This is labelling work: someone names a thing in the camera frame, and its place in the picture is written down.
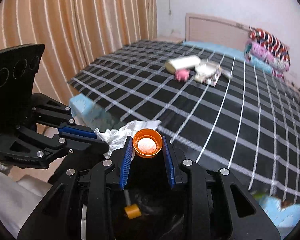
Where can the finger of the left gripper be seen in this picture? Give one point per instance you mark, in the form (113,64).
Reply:
(79,130)
(79,144)

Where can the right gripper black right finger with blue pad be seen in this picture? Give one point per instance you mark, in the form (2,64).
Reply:
(216,205)

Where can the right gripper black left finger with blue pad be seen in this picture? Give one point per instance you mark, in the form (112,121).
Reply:
(59,214)

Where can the white tissue paper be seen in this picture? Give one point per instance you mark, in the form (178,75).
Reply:
(116,138)

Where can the orange plastic bottle cap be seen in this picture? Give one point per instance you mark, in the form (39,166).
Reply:
(147,143)

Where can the pink pig toy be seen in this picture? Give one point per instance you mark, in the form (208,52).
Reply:
(182,75)

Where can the white plastic tray box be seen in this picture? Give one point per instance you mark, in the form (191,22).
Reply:
(198,77)

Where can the black trash bag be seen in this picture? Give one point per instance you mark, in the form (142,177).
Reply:
(161,206)

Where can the yellow cap in bag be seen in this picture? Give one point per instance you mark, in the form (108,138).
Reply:
(132,211)

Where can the grey zippered jacket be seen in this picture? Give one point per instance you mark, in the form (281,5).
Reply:
(19,198)

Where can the light blue bed sheet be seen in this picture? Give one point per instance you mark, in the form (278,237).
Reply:
(95,112)

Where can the beige striped curtain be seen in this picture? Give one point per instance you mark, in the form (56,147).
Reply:
(75,33)

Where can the printed flat packaging card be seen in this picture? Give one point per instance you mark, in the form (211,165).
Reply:
(211,76)

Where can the yellow white ointment tube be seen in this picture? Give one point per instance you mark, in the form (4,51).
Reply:
(226,73)

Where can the left wooden nightstand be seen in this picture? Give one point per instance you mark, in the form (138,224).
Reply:
(168,39)

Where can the beige wooden headboard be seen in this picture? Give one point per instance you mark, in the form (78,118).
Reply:
(210,29)

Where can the stack of folded colourful quilts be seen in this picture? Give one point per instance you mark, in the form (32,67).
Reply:
(264,50)

